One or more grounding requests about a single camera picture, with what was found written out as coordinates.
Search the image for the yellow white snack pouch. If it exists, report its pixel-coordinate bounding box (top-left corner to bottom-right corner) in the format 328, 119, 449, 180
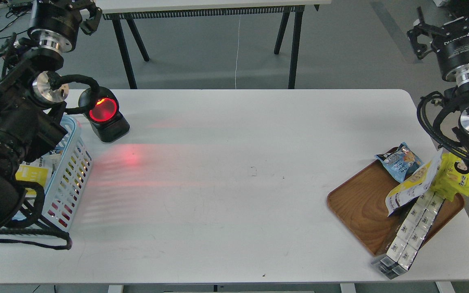
385, 149, 443, 216
15, 153, 62, 194

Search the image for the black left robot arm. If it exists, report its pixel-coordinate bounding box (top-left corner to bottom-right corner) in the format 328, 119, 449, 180
0, 0, 102, 250

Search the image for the blue snack bag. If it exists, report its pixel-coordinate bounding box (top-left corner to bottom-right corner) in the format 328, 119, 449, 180
375, 142, 423, 182

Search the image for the light blue plastic basket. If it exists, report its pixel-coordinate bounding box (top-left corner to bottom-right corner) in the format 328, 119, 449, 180
29, 115, 93, 232

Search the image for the yellow cartoon snack pack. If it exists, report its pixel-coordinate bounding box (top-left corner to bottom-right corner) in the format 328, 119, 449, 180
430, 153, 469, 202

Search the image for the black barcode scanner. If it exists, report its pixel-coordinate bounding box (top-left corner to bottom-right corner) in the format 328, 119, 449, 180
84, 86, 130, 143

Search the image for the brown wooden tray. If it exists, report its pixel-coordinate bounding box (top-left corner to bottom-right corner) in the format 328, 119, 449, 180
327, 147, 465, 257

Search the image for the white background table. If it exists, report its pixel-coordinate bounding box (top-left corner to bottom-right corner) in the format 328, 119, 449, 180
96, 0, 331, 89

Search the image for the white hanging cable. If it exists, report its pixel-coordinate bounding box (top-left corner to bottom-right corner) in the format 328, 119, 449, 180
234, 15, 241, 90

